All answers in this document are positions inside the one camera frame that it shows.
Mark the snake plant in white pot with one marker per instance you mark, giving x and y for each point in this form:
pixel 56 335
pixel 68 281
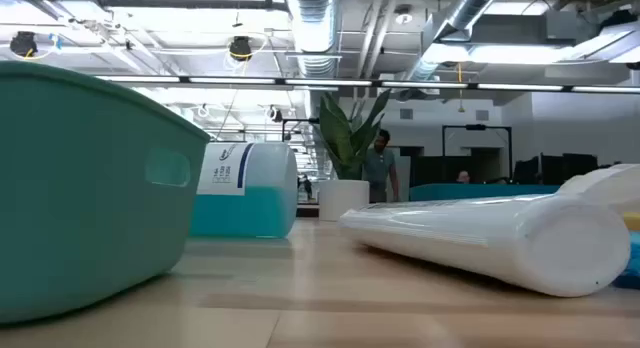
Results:
pixel 344 200

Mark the person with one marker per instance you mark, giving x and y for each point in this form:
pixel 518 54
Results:
pixel 378 168
pixel 463 177

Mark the blue sponge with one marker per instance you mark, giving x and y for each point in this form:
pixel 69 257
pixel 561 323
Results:
pixel 632 263

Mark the silver spiral ventilation duct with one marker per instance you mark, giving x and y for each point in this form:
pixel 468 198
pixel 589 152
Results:
pixel 470 5
pixel 315 33

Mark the long linear ceiling light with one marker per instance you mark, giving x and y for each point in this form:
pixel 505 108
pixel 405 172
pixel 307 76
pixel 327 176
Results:
pixel 325 82

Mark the small teal plastic bin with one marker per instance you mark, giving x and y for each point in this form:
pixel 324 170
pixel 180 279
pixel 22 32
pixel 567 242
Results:
pixel 75 188

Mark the black computer monitor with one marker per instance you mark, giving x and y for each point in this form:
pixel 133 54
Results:
pixel 575 168
pixel 527 172

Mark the yellow cloth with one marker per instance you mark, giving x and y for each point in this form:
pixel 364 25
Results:
pixel 632 222

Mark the white lotion bottle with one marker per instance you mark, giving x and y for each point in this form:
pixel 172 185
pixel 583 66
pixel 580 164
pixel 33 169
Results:
pixel 500 238

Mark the blue-liquid spray bottle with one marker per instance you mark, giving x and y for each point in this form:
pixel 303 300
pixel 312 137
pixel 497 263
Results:
pixel 250 208

